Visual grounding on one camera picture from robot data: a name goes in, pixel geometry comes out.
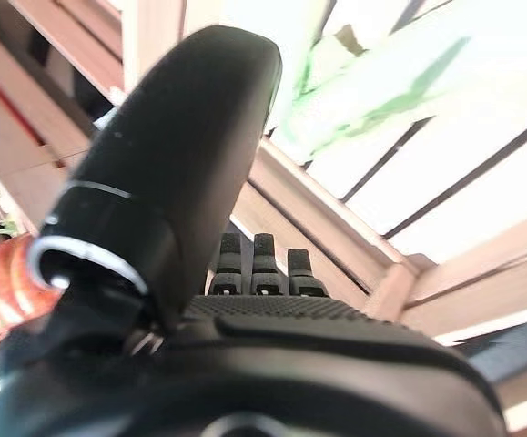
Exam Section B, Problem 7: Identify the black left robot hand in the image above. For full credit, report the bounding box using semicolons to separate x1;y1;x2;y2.
0;25;510;437

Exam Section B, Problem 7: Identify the green leafy plant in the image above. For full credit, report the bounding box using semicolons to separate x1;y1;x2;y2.
289;22;473;160

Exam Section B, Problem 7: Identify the orange carrot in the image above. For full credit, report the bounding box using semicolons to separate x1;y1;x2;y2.
0;232;62;334

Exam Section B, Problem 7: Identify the wooden slatted shelf frame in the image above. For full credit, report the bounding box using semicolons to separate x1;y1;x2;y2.
0;0;527;433

